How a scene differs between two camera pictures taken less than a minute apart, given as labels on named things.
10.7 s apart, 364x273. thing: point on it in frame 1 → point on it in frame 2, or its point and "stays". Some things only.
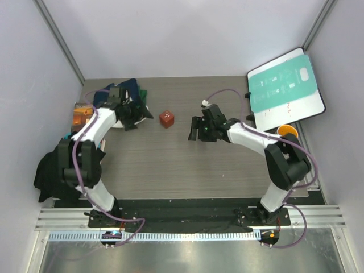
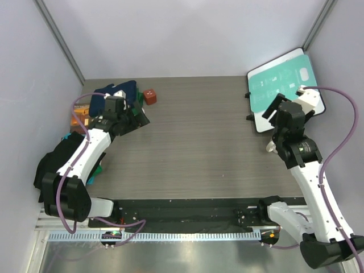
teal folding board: (281, 83) stays
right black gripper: (198, 123) → (274, 106)
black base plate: (190, 216) stays
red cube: (166, 119) → (150, 96)
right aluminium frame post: (324, 12) stays
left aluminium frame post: (60, 40) stays
